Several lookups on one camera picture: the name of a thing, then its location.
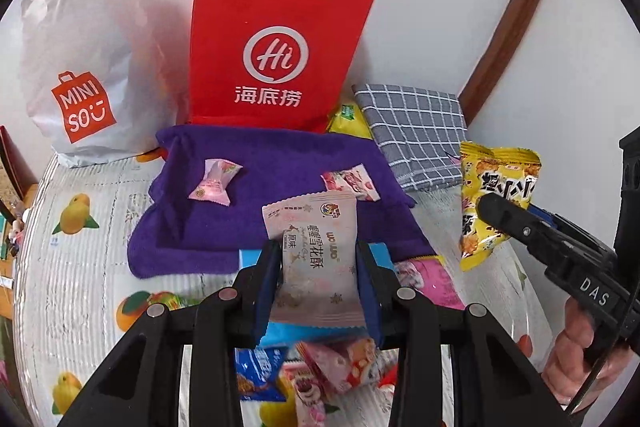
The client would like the white Miniso plastic bag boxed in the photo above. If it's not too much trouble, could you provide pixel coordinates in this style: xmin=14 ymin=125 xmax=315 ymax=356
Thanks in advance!
xmin=18 ymin=0 xmax=180 ymax=167

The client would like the yellow snack packet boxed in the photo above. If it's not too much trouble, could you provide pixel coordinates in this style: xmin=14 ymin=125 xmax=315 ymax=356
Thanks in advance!
xmin=460 ymin=142 xmax=541 ymax=271

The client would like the fruit print tablecloth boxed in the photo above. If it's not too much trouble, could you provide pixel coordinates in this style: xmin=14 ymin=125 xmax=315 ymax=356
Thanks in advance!
xmin=13 ymin=158 xmax=552 ymax=426

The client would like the red Haidilao paper bag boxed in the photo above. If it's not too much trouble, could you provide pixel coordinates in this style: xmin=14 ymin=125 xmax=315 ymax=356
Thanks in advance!
xmin=188 ymin=0 xmax=374 ymax=132

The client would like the pink strawberry candy packet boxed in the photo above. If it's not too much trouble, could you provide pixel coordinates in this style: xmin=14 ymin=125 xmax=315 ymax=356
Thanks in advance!
xmin=321 ymin=164 xmax=381 ymax=202

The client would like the light pink pastry packet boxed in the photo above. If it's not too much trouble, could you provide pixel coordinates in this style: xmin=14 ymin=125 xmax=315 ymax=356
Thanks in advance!
xmin=262 ymin=191 xmax=360 ymax=303

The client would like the pink peach candy packet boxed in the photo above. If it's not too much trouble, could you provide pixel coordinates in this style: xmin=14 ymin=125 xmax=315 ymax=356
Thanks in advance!
xmin=189 ymin=158 xmax=243 ymax=207

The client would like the purple towel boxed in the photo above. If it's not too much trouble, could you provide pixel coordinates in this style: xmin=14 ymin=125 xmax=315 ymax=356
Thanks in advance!
xmin=127 ymin=124 xmax=434 ymax=279

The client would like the brown patterned box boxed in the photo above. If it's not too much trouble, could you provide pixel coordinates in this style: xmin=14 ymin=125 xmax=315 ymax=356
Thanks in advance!
xmin=1 ymin=126 xmax=38 ymax=222

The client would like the blue snack packet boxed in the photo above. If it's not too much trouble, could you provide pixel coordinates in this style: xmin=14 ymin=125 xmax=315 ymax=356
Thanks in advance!
xmin=234 ymin=347 xmax=288 ymax=402

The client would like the blue tissue pack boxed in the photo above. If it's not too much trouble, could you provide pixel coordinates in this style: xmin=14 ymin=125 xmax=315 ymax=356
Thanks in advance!
xmin=236 ymin=241 xmax=396 ymax=350

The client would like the pink floral snack packet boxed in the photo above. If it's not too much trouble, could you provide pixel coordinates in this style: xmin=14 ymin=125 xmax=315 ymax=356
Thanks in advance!
xmin=282 ymin=361 xmax=326 ymax=427

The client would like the yellow green snack bag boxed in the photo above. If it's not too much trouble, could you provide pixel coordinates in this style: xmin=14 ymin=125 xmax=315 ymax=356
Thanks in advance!
xmin=326 ymin=101 xmax=372 ymax=140

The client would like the brown wooden door frame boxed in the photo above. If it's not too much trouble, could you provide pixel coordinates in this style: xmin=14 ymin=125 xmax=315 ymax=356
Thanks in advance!
xmin=459 ymin=0 xmax=540 ymax=124

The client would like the person's right hand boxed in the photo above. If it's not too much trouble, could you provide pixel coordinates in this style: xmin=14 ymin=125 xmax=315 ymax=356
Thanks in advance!
xmin=540 ymin=298 xmax=634 ymax=412

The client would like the pink snack bag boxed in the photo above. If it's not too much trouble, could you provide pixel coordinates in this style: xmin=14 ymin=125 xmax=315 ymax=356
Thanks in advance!
xmin=394 ymin=256 xmax=465 ymax=310

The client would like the grey checked folded cloth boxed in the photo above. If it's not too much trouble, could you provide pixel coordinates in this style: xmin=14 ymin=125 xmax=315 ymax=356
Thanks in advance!
xmin=352 ymin=83 xmax=466 ymax=192

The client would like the panda triangular snack bag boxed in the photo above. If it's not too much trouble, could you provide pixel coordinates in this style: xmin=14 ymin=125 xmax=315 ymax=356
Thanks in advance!
xmin=295 ymin=337 xmax=382 ymax=397

